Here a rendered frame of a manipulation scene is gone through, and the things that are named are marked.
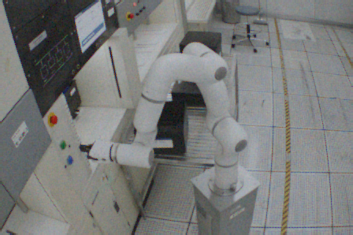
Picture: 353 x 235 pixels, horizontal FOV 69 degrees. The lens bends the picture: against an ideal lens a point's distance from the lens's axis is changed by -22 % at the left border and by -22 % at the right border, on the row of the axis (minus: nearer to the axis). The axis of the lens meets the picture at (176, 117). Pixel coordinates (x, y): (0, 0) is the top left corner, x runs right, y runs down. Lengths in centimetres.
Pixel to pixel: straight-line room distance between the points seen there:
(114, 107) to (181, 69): 111
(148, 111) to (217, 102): 28
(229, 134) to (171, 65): 42
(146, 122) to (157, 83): 15
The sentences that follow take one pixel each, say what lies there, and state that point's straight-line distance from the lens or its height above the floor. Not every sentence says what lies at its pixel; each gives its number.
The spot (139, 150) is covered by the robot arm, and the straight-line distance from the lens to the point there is 124.
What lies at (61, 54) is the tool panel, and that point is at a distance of 141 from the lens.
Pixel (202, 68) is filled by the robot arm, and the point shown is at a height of 153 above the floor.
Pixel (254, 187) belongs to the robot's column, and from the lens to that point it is 169.
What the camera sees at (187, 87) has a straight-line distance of 221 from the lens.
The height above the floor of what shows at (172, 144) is 84.
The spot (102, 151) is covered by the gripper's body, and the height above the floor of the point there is 122.
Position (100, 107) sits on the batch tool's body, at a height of 87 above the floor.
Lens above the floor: 208
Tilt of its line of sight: 38 degrees down
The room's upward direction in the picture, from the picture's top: 8 degrees counter-clockwise
